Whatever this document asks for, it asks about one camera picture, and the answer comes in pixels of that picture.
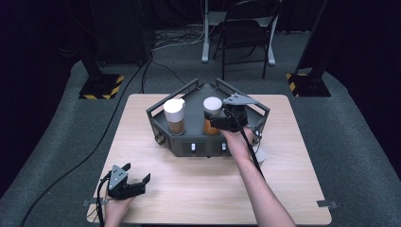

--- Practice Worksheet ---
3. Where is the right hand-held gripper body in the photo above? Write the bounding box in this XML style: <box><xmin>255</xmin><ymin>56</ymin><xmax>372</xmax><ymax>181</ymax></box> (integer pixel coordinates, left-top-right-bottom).
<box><xmin>208</xmin><ymin>93</ymin><xmax>260</xmax><ymax>133</ymax></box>

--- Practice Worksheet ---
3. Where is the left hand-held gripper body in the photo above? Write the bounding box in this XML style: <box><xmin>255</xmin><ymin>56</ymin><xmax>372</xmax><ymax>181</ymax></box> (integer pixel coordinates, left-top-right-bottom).
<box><xmin>107</xmin><ymin>165</ymin><xmax>147</xmax><ymax>201</ymax></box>

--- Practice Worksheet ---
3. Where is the dark grey corner shelf rack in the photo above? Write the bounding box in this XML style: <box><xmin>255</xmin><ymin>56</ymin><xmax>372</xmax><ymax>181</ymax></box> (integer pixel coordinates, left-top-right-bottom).
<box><xmin>146</xmin><ymin>78</ymin><xmax>271</xmax><ymax>158</ymax></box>

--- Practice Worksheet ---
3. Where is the white-lidded spice jar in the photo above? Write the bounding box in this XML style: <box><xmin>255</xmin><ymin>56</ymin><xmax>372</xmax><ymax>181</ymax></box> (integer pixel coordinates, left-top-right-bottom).
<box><xmin>163</xmin><ymin>97</ymin><xmax>186</xmax><ymax>136</ymax></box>

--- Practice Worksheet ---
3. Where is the person's left hand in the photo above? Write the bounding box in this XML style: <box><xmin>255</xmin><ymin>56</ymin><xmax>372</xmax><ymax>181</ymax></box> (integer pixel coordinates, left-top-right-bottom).
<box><xmin>103</xmin><ymin>196</ymin><xmax>135</xmax><ymax>227</ymax></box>

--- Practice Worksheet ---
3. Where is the person's right hand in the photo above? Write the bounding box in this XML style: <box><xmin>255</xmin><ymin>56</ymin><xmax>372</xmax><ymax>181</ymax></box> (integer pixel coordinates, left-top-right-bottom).
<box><xmin>219</xmin><ymin>126</ymin><xmax>255</xmax><ymax>163</ymax></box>

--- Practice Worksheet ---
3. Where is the black stand with striped base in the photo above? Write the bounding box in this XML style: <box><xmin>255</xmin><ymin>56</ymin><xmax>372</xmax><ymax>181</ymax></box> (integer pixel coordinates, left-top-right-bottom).
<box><xmin>286</xmin><ymin>0</ymin><xmax>332</xmax><ymax>98</ymax></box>
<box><xmin>78</xmin><ymin>56</ymin><xmax>125</xmax><ymax>100</ymax></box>

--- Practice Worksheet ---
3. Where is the black folding chair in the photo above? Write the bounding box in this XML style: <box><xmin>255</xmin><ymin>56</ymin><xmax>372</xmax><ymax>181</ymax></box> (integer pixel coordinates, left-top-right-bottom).
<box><xmin>212</xmin><ymin>0</ymin><xmax>283</xmax><ymax>80</ymax></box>

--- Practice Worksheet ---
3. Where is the dark cabinet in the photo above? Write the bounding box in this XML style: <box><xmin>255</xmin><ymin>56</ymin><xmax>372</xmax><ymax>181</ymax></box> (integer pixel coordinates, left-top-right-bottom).
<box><xmin>91</xmin><ymin>0</ymin><xmax>156</xmax><ymax>64</ymax></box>

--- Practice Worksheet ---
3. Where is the left hand-held gripper cable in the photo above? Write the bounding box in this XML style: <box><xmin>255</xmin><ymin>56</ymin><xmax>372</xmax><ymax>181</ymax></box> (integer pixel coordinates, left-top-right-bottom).
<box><xmin>96</xmin><ymin>175</ymin><xmax>112</xmax><ymax>227</ymax></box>

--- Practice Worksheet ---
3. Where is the hand-held gripper cable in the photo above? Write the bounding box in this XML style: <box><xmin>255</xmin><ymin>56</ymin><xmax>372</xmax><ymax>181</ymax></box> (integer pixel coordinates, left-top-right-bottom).
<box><xmin>222</xmin><ymin>108</ymin><xmax>266</xmax><ymax>180</ymax></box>
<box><xmin>96</xmin><ymin>175</ymin><xmax>112</xmax><ymax>227</ymax></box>

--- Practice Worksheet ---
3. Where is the grey table bracket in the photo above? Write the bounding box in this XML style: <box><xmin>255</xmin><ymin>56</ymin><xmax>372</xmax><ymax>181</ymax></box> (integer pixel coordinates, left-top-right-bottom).
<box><xmin>82</xmin><ymin>199</ymin><xmax>107</xmax><ymax>208</ymax></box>
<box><xmin>316</xmin><ymin>200</ymin><xmax>339</xmax><ymax>209</ymax></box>

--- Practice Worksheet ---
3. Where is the right hand-held gripper cable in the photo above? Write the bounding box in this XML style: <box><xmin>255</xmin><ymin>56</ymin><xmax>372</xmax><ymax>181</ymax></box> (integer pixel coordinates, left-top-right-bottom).
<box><xmin>222</xmin><ymin>108</ymin><xmax>266</xmax><ymax>180</ymax></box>

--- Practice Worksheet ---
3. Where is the thick black floor cable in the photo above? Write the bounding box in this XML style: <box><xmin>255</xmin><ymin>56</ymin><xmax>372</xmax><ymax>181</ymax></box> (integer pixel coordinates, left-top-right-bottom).
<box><xmin>19</xmin><ymin>53</ymin><xmax>154</xmax><ymax>227</ymax></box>

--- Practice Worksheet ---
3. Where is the thin black floor cable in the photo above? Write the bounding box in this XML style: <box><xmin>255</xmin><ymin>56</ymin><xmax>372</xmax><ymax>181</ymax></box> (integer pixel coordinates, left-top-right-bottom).
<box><xmin>140</xmin><ymin>60</ymin><xmax>192</xmax><ymax>95</ymax></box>

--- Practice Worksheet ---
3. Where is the white desk frame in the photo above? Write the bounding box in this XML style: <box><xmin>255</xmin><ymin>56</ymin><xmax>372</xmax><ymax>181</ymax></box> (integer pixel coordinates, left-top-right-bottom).
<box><xmin>187</xmin><ymin>0</ymin><xmax>280</xmax><ymax>66</ymax></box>

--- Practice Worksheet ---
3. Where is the bundle of floor cables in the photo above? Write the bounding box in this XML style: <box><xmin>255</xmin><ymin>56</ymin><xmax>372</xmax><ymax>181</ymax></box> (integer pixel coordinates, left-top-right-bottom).
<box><xmin>152</xmin><ymin>29</ymin><xmax>206</xmax><ymax>50</ymax></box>

